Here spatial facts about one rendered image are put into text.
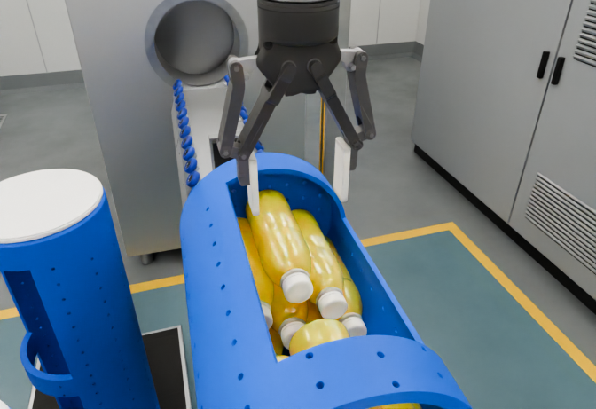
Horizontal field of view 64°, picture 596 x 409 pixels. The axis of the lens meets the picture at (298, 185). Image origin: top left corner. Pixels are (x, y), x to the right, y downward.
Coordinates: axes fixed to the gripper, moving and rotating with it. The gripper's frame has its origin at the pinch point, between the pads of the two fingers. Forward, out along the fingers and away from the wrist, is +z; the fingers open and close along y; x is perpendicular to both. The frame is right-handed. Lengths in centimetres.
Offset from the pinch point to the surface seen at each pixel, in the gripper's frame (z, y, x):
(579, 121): 53, -151, -102
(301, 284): 14.6, -0.4, 0.5
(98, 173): 132, 67, -258
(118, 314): 58, 32, -46
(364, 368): 8.3, -1.0, 18.8
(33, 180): 28, 46, -62
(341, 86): 18, -34, -78
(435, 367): 11.5, -8.9, 18.3
